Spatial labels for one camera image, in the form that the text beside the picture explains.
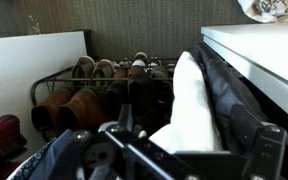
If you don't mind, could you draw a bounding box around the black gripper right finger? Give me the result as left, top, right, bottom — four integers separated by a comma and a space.
228, 105, 288, 180

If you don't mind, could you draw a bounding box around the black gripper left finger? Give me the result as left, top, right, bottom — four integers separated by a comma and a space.
48, 103, 198, 180

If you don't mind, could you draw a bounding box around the blue grey shirt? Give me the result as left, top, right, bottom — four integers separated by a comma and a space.
28, 129, 74, 180

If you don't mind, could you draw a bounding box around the brown suede boot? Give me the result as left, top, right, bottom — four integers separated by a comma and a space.
57, 87, 110, 133
31, 88, 74, 133

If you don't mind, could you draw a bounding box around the dark brown shoe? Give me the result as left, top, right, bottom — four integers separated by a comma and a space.
106, 79, 130, 122

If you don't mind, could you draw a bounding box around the dark black jacket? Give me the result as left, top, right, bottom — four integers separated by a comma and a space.
191, 43, 270, 155

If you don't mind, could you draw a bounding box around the black metal shoe rack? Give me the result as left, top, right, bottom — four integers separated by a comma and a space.
30, 56, 179, 143

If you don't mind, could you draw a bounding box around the red plaid shirt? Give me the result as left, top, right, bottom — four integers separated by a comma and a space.
0, 114, 28, 180

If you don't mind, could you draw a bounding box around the tan slip-on shoe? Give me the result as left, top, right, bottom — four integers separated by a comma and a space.
89, 59, 116, 90
71, 55, 96, 88

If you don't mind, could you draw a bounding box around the black leather shoe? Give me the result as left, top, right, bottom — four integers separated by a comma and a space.
127, 71, 167, 136

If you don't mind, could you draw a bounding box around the small brown shoe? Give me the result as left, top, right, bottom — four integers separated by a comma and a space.
113, 67, 129, 80

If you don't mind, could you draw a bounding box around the white shirt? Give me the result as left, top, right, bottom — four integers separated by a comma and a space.
148, 50, 224, 154

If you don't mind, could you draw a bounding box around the white sliding closet door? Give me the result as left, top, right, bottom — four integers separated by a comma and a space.
200, 21, 288, 128

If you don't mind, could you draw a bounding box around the brown shoe white sole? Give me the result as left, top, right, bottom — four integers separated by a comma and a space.
127, 59, 148, 78

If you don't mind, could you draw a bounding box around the grey shoe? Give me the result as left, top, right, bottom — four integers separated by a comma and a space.
150, 64, 170, 80

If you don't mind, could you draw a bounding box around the patterned beige fabric item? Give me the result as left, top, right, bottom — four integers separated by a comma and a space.
237, 0, 288, 24

